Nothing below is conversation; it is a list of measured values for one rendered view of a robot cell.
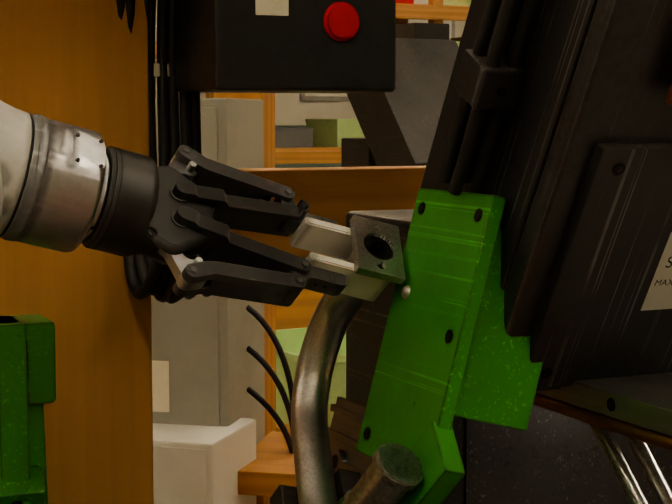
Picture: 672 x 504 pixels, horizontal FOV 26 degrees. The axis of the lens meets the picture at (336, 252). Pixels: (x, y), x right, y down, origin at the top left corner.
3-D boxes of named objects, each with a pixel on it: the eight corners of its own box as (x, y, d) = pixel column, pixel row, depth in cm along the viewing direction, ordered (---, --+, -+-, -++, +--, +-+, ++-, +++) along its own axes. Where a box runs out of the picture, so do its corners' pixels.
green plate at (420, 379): (520, 501, 106) (587, 221, 106) (423, 483, 102) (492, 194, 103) (444, 467, 116) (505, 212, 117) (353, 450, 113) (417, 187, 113)
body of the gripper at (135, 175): (110, 205, 99) (234, 237, 103) (109, 118, 104) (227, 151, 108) (72, 272, 104) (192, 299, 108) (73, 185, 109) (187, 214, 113)
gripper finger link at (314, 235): (289, 246, 113) (288, 239, 113) (367, 266, 116) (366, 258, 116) (306, 222, 111) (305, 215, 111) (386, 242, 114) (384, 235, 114)
